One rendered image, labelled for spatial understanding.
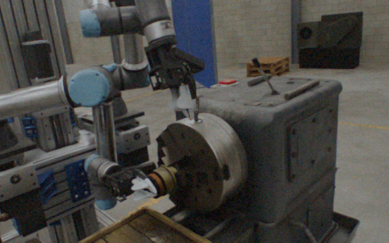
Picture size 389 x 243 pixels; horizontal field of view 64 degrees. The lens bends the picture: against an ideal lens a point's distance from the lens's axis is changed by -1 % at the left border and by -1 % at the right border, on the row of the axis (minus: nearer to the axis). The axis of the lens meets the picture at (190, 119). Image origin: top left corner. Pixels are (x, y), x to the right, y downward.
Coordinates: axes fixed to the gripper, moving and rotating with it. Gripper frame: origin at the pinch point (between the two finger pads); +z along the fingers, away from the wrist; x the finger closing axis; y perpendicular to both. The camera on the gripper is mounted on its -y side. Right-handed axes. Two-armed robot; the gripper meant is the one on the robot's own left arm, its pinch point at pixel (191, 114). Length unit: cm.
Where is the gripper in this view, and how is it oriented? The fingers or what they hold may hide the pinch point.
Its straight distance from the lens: 82.5
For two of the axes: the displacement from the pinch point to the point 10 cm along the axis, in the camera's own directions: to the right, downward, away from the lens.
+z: 3.0, 9.5, 0.5
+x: 6.3, -1.5, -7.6
